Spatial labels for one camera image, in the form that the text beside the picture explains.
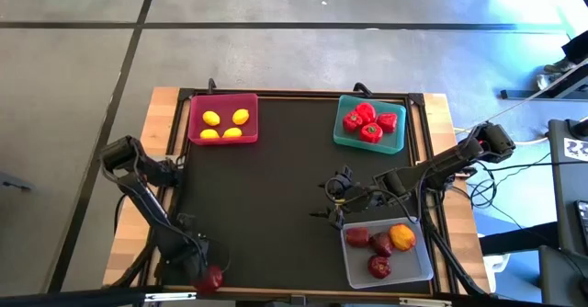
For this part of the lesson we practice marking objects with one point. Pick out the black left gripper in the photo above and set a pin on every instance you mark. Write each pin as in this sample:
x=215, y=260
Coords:
x=193, y=261

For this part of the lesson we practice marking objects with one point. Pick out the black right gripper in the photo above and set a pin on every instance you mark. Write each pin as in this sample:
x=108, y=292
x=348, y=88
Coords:
x=358, y=196

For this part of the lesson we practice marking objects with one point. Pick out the dark red apple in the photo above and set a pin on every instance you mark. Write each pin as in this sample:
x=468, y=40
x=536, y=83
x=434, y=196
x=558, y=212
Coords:
x=357, y=237
x=381, y=244
x=210, y=279
x=379, y=266

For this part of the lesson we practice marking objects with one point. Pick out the red and yellow apple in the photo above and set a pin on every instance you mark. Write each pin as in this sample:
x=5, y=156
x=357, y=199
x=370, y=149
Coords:
x=402, y=237

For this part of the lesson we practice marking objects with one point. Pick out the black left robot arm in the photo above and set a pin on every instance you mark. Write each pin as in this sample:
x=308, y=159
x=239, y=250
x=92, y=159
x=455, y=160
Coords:
x=147, y=206

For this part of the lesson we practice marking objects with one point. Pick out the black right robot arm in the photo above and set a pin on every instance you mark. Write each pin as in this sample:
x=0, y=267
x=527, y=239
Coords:
x=441, y=164

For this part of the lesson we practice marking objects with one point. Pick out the black table mat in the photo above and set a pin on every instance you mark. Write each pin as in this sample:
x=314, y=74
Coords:
x=275, y=183

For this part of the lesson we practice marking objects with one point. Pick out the clear plastic basket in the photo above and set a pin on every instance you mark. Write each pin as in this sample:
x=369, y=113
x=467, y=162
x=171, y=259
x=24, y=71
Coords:
x=413, y=265

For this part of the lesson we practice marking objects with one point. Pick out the teal plastic basket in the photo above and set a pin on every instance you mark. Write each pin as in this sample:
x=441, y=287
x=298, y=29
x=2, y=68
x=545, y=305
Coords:
x=395, y=144

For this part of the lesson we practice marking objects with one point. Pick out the black clamp hook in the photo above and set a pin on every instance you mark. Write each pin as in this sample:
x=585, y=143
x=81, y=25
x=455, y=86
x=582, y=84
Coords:
x=211, y=85
x=360, y=86

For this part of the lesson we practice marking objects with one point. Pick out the pink plastic basket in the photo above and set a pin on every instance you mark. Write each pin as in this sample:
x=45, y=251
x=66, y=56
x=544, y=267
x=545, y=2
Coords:
x=197, y=109

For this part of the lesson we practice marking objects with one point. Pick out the black stand base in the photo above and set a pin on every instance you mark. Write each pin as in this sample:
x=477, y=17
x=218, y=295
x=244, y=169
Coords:
x=514, y=242

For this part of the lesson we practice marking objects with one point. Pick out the black stand bar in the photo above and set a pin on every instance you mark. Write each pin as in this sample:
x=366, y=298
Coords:
x=514, y=94

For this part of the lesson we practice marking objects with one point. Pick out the grey equipment cart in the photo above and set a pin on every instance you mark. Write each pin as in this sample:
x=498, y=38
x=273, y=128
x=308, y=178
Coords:
x=562, y=192

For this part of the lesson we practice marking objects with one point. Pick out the grey box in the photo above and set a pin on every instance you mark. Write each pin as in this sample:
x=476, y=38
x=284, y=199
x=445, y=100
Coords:
x=562, y=279

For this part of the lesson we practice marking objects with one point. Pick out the black tablet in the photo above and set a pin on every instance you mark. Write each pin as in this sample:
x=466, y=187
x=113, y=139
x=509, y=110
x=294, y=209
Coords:
x=583, y=219

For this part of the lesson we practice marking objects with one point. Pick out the white printed label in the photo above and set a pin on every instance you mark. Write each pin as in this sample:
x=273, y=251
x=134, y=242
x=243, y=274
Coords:
x=576, y=150

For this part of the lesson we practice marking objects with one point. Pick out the person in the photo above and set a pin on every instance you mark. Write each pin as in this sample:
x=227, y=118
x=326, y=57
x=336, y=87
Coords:
x=574, y=52

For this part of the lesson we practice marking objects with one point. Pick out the white rail label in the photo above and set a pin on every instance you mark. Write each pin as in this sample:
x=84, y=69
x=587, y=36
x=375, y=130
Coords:
x=161, y=296

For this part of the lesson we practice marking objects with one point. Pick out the black camera rail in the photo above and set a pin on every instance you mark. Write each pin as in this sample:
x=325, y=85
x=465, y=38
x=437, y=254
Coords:
x=69, y=298

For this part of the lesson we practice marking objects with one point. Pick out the white bracket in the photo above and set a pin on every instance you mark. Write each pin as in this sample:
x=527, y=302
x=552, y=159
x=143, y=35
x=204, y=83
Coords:
x=494, y=265

